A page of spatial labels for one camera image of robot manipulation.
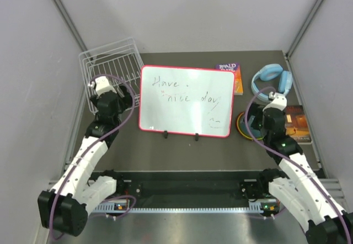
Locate lime green plate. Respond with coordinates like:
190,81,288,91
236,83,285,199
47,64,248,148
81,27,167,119
237,114,264,141

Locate white wire dish rack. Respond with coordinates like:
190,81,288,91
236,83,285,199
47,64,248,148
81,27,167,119
79,38,143,114

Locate orange plate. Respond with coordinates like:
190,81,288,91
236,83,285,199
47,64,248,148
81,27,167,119
236,112,244,136

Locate Roald Dahl paperback book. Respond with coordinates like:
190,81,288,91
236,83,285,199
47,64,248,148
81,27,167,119
215,63,243,95

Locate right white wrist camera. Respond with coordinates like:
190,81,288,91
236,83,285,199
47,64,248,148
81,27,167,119
263,92,287,111

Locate dark green plate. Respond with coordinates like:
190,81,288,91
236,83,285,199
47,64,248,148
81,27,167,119
239,112,263,140

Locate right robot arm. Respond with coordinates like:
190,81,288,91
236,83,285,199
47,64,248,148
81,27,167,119
245,103,352,243

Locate pink framed whiteboard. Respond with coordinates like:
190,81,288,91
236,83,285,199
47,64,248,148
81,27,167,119
138,65,235,138

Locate grey slotted cable duct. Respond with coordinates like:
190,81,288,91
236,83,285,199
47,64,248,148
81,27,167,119
92,201,279,214

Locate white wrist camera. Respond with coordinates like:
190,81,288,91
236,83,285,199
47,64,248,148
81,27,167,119
263,92,287,111
88,76,116,97

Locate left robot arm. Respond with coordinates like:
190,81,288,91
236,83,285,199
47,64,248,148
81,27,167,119
38,84,135,236

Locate dark cover paperback book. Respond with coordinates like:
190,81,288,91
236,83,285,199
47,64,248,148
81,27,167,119
285,105,312,145

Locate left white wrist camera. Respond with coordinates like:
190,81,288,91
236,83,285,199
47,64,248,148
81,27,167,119
88,76,116,97

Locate light blue headphones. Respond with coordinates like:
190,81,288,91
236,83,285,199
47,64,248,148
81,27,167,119
250,63,293,103

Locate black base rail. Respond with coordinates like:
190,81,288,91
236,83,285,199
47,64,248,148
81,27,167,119
90,170,274,209

